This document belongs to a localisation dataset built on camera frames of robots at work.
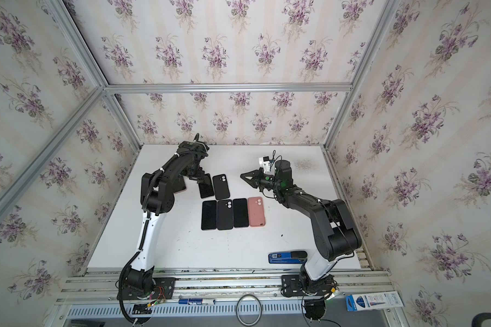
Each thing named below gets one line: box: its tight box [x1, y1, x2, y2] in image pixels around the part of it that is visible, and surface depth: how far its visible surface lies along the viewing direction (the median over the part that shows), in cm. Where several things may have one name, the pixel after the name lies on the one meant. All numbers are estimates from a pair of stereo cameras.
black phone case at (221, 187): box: [212, 173, 230, 201], surface depth 104 cm
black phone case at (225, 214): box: [216, 199, 234, 231], surface depth 95 cm
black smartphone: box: [201, 200, 217, 231], surface depth 92 cm
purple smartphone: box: [232, 198, 249, 228], surface depth 95 cm
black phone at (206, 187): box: [198, 173, 215, 199], surface depth 101 cm
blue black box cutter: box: [268, 250, 308, 264], surface depth 80 cm
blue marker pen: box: [178, 298, 216, 306], surface depth 71 cm
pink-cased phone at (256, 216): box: [247, 196, 266, 227], surface depth 95 cm
